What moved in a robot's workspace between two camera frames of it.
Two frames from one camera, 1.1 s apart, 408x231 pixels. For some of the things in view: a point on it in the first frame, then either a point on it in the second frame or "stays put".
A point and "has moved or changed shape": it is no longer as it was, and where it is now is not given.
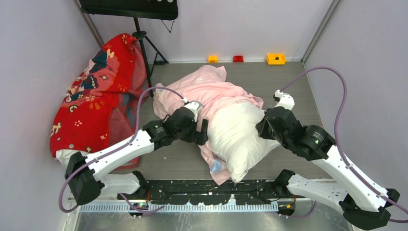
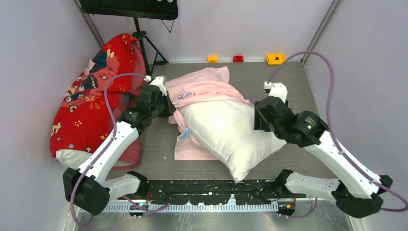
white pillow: [233, 136] has moved or changed shape
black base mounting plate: [205, 191] stays put
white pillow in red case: [63, 156] stays put
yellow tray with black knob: [275, 58] stays put
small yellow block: [212, 59] stays put
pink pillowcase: [193, 93] has moved or changed shape
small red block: [237, 58] stays put
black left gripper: [197, 136] -> [170, 108]
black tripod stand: [159, 59] stays put
